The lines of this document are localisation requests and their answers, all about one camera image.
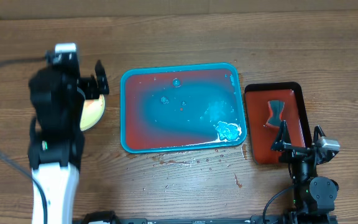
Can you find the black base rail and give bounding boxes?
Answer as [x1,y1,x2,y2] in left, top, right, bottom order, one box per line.
[72,211,338,224]

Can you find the yellow-green plate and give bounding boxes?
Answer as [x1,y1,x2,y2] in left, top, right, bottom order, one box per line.
[80,95,106,131]

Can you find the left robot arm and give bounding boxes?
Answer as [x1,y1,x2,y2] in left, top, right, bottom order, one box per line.
[28,43,109,223]

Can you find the black red-lined tray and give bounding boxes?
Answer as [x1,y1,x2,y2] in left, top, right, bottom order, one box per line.
[244,82,313,165]

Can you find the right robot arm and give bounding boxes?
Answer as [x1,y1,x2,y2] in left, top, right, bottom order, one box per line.
[262,121,340,224]

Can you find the red and black sponge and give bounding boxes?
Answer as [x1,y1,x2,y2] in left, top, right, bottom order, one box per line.
[265,100,285,128]

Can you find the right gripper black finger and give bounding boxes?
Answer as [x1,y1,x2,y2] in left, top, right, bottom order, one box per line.
[271,121,291,149]
[313,125,326,144]

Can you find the teal plastic tray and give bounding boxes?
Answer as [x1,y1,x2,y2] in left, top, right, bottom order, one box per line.
[120,63,247,154]

